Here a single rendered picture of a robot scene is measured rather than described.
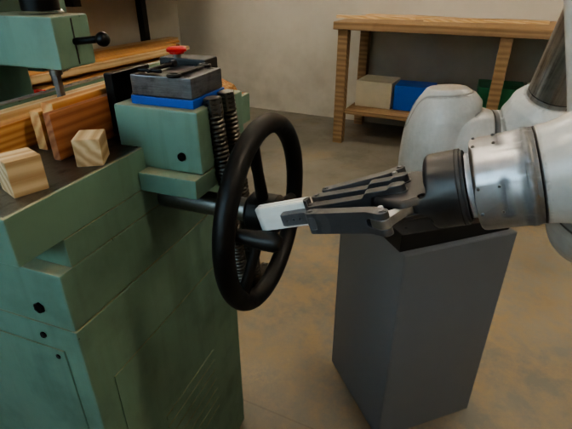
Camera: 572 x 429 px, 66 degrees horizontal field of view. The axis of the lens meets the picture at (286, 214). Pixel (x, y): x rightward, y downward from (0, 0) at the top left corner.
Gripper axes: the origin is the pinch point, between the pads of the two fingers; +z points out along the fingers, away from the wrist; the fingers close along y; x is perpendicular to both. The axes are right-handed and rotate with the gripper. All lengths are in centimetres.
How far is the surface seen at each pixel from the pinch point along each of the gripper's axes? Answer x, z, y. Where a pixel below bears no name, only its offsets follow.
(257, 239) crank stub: 1.7, 3.5, 2.2
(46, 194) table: -11.2, 22.5, 10.3
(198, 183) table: -4.4, 14.4, -5.4
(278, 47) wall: -17, 140, -343
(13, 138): -18.1, 36.0, 1.1
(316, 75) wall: 15, 113, -340
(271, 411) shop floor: 76, 47, -37
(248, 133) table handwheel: -9.4, 3.9, -5.1
